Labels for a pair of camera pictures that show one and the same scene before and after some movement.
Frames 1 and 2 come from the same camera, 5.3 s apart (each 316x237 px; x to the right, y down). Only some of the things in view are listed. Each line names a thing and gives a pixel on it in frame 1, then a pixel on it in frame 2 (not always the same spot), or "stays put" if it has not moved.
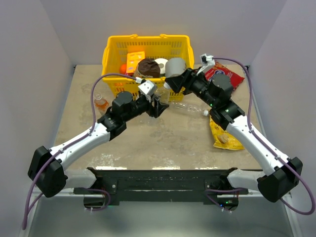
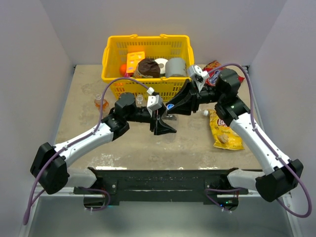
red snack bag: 219,68 stays put
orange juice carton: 133,59 stays put
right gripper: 189,75 → 191,104
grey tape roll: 175,66 stays put
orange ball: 123,69 stays put
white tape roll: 161,62 stays put
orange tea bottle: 102,104 stays put
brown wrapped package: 148,67 stays put
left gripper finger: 159,107 → 162,128
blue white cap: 166,85 → 170,106
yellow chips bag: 223,139 stays put
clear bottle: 163,94 → 173,120
